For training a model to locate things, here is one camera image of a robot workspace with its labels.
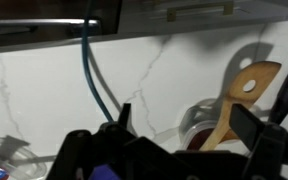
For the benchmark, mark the wooden spatula with hole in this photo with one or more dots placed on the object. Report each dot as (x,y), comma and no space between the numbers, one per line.
(240,90)

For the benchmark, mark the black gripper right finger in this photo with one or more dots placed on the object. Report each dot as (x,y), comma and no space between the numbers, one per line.
(249,128)

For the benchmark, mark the blue bowl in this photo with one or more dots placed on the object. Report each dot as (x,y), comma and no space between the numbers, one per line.
(104,173)

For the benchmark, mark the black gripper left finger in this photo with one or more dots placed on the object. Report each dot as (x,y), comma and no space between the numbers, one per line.
(124,115)

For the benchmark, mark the clear plastic bowl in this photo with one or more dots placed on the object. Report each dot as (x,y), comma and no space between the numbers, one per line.
(20,163)

